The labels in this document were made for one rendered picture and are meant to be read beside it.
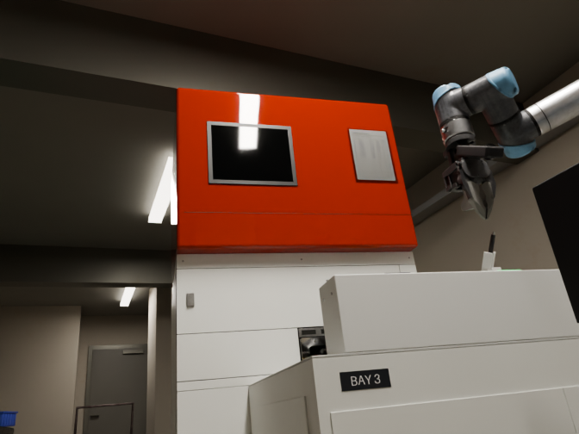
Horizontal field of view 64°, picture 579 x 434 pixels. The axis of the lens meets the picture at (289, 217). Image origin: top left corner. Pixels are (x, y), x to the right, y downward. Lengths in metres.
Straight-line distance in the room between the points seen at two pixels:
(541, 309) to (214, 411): 0.87
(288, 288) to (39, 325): 7.21
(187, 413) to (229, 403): 0.12
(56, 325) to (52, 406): 1.21
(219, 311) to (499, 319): 0.80
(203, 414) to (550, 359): 0.87
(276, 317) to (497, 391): 0.72
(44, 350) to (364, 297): 7.75
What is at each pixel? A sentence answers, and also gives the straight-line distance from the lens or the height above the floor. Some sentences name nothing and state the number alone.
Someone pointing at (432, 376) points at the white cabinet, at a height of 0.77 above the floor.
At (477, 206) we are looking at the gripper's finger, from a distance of 1.13.
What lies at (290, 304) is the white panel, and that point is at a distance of 1.48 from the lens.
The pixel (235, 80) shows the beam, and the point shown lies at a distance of 2.63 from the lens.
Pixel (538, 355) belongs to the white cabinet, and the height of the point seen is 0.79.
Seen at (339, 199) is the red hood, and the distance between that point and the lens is 1.61.
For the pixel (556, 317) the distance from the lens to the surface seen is 1.09.
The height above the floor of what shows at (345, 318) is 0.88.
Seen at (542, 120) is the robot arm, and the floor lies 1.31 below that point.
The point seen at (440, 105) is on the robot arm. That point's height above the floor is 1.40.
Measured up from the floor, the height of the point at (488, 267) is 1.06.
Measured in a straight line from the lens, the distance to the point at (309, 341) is 1.47.
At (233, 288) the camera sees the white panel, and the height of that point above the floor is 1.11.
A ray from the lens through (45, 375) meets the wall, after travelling 8.38.
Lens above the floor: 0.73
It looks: 23 degrees up
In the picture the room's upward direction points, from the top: 6 degrees counter-clockwise
